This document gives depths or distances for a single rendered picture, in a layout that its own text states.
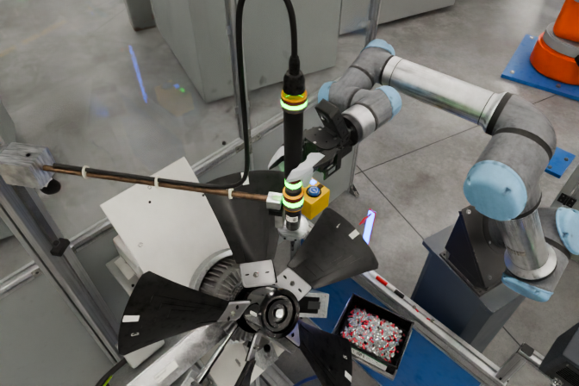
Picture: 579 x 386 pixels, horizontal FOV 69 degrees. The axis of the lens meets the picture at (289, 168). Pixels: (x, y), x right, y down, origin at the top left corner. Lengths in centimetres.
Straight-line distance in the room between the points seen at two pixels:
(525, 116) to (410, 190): 217
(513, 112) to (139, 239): 95
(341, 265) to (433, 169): 216
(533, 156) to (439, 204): 216
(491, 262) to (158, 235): 98
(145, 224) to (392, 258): 179
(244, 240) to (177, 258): 24
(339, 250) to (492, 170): 52
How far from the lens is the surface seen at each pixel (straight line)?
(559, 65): 456
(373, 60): 107
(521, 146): 92
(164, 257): 124
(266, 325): 108
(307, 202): 149
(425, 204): 303
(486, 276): 143
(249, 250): 110
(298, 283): 117
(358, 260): 124
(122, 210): 121
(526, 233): 106
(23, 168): 109
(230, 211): 110
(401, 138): 349
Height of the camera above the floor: 220
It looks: 45 degrees down
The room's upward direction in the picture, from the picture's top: straight up
